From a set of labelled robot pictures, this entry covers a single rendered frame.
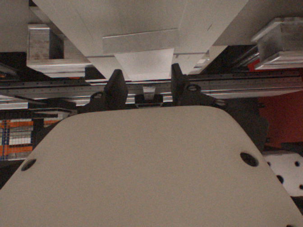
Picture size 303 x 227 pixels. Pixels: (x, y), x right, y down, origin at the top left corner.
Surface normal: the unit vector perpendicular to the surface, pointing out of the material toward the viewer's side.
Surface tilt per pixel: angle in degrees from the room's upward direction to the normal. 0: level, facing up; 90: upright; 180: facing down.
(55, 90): 90
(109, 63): 0
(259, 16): 0
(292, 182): 90
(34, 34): 90
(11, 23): 0
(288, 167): 90
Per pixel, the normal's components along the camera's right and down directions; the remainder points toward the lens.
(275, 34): -1.00, 0.05
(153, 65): 0.06, 0.99
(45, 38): 0.03, -0.09
